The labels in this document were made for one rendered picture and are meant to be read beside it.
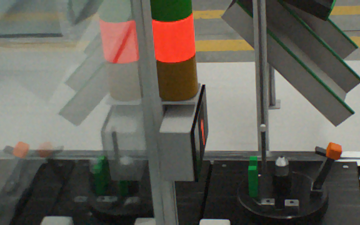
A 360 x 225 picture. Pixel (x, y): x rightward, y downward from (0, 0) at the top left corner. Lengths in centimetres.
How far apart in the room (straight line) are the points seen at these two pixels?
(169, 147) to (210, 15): 370
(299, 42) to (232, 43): 274
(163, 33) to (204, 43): 335
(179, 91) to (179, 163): 8
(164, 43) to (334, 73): 66
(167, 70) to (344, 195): 46
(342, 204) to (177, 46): 46
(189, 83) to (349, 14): 365
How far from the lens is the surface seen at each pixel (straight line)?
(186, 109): 96
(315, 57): 151
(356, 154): 140
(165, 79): 93
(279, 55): 138
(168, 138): 93
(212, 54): 412
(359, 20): 447
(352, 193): 129
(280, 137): 165
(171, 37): 91
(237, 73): 192
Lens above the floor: 169
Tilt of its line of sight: 28 degrees down
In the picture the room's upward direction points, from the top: 5 degrees counter-clockwise
